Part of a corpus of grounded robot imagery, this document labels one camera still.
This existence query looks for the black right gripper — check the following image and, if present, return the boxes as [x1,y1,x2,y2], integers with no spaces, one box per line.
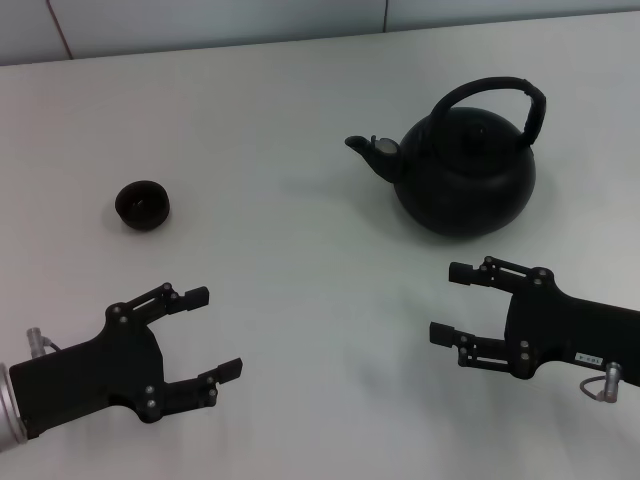
[428,255,640,387]

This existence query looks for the small dark teacup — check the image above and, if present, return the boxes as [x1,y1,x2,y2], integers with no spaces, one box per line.
[114,180,172,231]

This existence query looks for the gripper cable with connector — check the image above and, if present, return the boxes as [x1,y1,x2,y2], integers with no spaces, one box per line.
[25,327,64,360]
[578,362,624,404]

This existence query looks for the left gripper cable with connector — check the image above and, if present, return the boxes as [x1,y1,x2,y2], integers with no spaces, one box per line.
[25,327,64,360]

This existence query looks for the black round teapot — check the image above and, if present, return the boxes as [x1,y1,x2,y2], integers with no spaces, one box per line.
[343,75,549,240]

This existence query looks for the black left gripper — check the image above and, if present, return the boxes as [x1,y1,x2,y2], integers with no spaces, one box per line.
[8,282,244,440]

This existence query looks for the right gripper cable with connector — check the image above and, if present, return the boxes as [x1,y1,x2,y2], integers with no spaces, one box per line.
[578,362,624,404]

